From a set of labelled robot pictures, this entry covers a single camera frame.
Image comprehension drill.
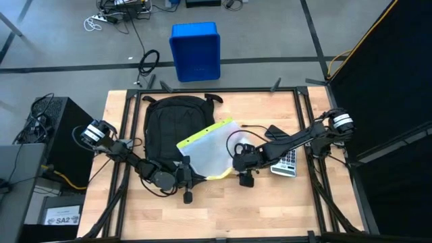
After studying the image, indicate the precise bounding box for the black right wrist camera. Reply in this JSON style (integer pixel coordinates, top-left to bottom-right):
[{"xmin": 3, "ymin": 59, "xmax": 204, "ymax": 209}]
[{"xmin": 238, "ymin": 171, "xmax": 255, "ymax": 189}]

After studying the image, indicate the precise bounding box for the black left wrist camera cable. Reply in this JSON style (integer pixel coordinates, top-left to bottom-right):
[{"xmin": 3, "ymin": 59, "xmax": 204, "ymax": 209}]
[{"xmin": 140, "ymin": 177, "xmax": 180, "ymax": 198}]

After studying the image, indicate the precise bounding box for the white SA2 label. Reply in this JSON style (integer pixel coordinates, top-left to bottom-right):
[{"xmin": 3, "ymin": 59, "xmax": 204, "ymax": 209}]
[{"xmin": 43, "ymin": 205, "xmax": 82, "ymax": 226}]

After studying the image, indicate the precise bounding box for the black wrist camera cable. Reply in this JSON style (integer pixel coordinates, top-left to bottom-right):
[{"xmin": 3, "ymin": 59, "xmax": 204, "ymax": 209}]
[
  {"xmin": 140, "ymin": 177, "xmax": 180, "ymax": 198},
  {"xmin": 225, "ymin": 130, "xmax": 271, "ymax": 169}
]

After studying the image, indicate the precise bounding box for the slim dark power bank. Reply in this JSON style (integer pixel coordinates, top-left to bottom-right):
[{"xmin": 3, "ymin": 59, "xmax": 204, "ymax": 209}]
[{"xmin": 264, "ymin": 124, "xmax": 292, "ymax": 142}]

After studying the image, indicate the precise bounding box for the blue plastic bin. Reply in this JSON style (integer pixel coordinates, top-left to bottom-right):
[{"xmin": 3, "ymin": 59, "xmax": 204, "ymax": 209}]
[{"xmin": 168, "ymin": 22, "xmax": 222, "ymax": 83}]

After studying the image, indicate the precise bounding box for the black USB cable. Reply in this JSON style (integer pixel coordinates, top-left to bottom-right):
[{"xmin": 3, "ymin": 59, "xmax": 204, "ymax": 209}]
[{"xmin": 240, "ymin": 124, "xmax": 271, "ymax": 133}]

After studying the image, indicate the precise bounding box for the white coiled cable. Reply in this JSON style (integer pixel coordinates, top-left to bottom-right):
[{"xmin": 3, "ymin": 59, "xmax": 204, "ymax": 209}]
[{"xmin": 83, "ymin": 16, "xmax": 103, "ymax": 32}]

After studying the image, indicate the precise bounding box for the silver desk calculator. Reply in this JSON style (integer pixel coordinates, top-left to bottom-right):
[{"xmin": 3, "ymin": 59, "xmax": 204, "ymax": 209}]
[{"xmin": 269, "ymin": 147, "xmax": 298, "ymax": 178}]

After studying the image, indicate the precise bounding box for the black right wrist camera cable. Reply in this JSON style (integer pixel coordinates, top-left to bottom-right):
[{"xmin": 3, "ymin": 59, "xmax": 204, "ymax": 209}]
[{"xmin": 225, "ymin": 130, "xmax": 271, "ymax": 169}]

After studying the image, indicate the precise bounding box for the black flat device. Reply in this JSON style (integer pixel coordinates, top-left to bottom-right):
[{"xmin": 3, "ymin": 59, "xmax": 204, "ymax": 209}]
[{"xmin": 184, "ymin": 0, "xmax": 222, "ymax": 9}]

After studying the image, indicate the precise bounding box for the black backpack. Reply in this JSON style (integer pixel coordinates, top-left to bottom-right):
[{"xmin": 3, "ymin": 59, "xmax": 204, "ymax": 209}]
[{"xmin": 141, "ymin": 93, "xmax": 224, "ymax": 182}]

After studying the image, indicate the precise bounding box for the black partition panel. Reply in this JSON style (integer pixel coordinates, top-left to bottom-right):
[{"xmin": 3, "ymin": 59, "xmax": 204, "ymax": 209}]
[{"xmin": 325, "ymin": 0, "xmax": 432, "ymax": 243}]

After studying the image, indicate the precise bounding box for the yellow cable along partition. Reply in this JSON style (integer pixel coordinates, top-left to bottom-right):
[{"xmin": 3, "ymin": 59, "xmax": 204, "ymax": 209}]
[{"xmin": 326, "ymin": 0, "xmax": 400, "ymax": 81}]

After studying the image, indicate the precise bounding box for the yellow cable by tower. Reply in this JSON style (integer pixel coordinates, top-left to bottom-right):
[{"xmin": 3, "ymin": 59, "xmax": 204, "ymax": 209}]
[{"xmin": 40, "ymin": 164, "xmax": 88, "ymax": 191}]

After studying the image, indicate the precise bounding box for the white power strip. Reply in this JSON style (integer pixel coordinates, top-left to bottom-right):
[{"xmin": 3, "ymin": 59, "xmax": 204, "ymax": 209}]
[{"xmin": 90, "ymin": 12, "xmax": 117, "ymax": 24}]

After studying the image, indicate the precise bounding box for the grey metal leg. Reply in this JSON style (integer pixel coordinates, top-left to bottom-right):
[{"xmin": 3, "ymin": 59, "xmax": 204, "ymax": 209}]
[{"xmin": 0, "ymin": 12, "xmax": 24, "ymax": 37}]

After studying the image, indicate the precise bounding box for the white mesh pouch yellow trim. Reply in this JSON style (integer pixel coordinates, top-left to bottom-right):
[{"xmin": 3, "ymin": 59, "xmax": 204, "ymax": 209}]
[{"xmin": 176, "ymin": 117, "xmax": 253, "ymax": 181}]

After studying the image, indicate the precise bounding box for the grey desk surface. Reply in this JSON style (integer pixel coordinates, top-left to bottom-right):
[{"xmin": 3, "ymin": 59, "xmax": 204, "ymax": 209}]
[{"xmin": 0, "ymin": 143, "xmax": 47, "ymax": 243}]

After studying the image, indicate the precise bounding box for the coiled black floor cable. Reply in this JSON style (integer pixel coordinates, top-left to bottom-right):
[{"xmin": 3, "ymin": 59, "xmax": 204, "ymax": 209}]
[{"xmin": 136, "ymin": 49, "xmax": 161, "ymax": 87}]

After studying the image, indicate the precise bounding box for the black aluminium table frame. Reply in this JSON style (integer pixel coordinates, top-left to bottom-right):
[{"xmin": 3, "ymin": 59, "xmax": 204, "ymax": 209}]
[{"xmin": 76, "ymin": 76, "xmax": 372, "ymax": 243}]

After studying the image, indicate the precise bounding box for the black computer tower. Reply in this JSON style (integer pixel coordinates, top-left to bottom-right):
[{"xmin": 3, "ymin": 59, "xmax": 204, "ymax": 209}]
[{"xmin": 25, "ymin": 97, "xmax": 97, "ymax": 190}]

